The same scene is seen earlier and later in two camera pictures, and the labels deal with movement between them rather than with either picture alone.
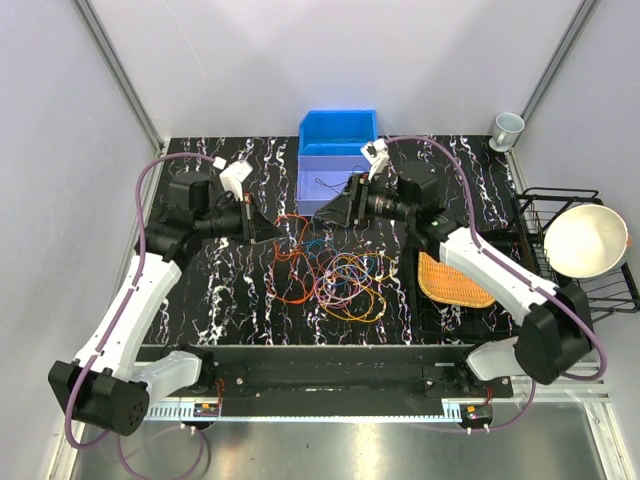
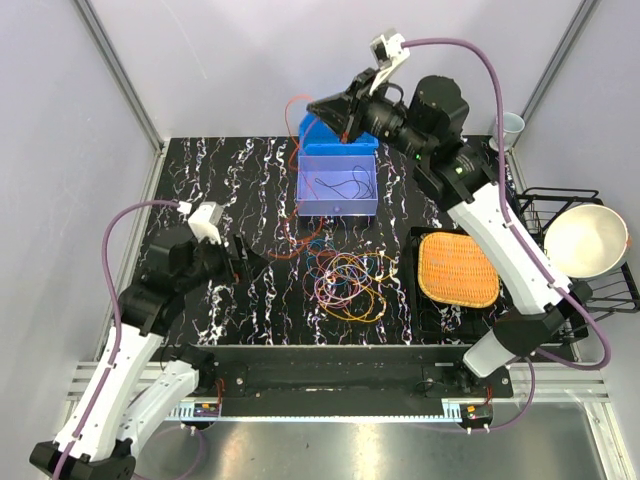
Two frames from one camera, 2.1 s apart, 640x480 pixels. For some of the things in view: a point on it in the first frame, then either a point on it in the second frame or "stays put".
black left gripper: [255, 227] to [246, 263]
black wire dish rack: [538, 207] stays put
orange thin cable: [296, 252] to [314, 194]
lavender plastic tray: [324, 178] stays put
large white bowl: [586, 241] stays put
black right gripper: [351, 206] to [336, 109]
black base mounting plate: [342, 372] stays put
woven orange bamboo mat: [444, 283] stays put
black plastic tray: [431, 317] stays put
